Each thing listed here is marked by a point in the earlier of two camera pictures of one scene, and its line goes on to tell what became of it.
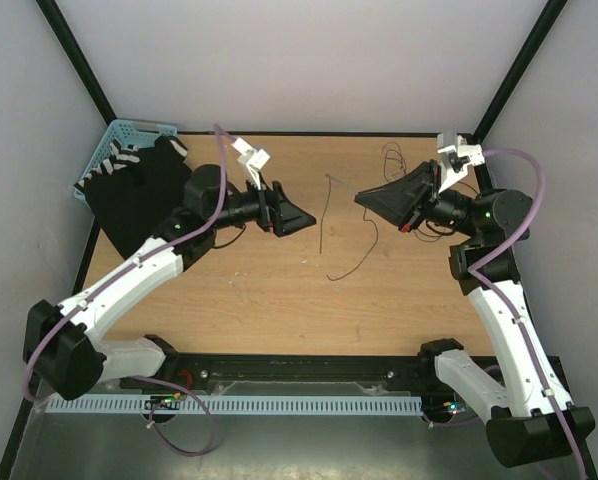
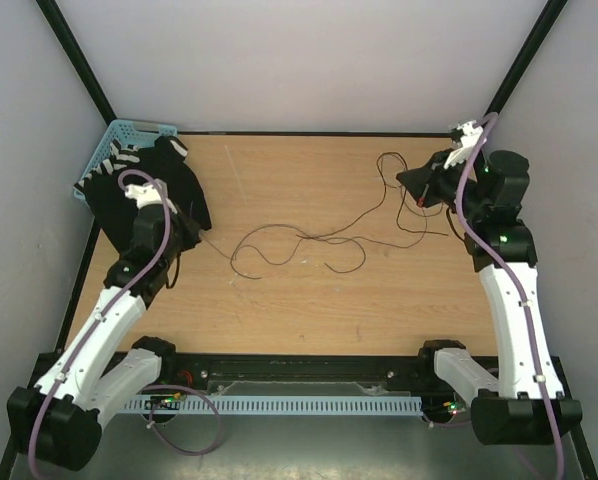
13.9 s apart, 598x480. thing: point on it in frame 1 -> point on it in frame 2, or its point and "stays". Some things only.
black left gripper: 293,217 -> 193,232
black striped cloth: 135,188 stays
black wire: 404,165 -> 324,232
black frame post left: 77,56 stays
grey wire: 325,204 -> 401,205
